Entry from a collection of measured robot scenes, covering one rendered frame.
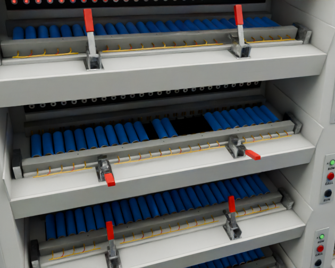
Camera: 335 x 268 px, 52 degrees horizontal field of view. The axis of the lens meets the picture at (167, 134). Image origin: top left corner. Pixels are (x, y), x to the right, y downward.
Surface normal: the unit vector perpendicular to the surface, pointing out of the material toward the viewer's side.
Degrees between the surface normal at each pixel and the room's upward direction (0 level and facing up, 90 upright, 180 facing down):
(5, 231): 90
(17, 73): 18
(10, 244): 90
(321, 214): 90
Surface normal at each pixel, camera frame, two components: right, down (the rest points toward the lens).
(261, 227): 0.07, -0.80
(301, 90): -0.95, 0.14
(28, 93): 0.32, 0.58
